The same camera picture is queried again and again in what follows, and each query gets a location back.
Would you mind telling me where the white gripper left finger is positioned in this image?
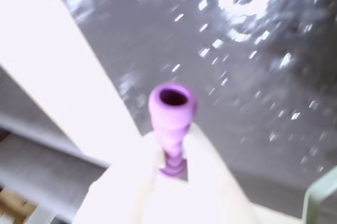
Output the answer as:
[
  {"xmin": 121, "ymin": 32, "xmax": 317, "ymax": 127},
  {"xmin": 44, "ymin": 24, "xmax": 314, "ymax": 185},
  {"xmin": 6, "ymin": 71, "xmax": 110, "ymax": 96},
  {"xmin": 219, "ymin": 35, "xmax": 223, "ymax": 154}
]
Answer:
[{"xmin": 75, "ymin": 132, "xmax": 172, "ymax": 224}]

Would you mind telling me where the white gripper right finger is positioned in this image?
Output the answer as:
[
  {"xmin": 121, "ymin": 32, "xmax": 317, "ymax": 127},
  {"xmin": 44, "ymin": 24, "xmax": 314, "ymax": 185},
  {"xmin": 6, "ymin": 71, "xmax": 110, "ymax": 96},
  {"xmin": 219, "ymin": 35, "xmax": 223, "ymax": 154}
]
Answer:
[{"xmin": 171, "ymin": 123, "xmax": 260, "ymax": 224}]

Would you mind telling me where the purple pen grip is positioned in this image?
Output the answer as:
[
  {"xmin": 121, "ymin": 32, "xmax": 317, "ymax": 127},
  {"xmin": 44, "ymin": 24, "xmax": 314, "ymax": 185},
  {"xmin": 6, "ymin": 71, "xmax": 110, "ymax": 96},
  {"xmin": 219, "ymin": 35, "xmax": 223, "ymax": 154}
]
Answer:
[{"xmin": 147, "ymin": 82, "xmax": 199, "ymax": 180}]

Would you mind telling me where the pale green steel-rimmed mug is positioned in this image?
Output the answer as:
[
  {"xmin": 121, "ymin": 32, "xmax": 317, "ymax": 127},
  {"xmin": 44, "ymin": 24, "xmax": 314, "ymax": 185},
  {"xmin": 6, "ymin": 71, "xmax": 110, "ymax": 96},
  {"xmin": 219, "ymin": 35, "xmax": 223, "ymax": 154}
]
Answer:
[{"xmin": 301, "ymin": 166, "xmax": 337, "ymax": 224}]

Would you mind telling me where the black table mat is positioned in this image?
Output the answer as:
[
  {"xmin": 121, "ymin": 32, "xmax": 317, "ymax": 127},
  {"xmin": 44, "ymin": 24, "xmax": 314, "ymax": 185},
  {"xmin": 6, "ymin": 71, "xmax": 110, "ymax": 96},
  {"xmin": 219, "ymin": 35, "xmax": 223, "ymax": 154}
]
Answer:
[{"xmin": 46, "ymin": 0, "xmax": 337, "ymax": 209}]

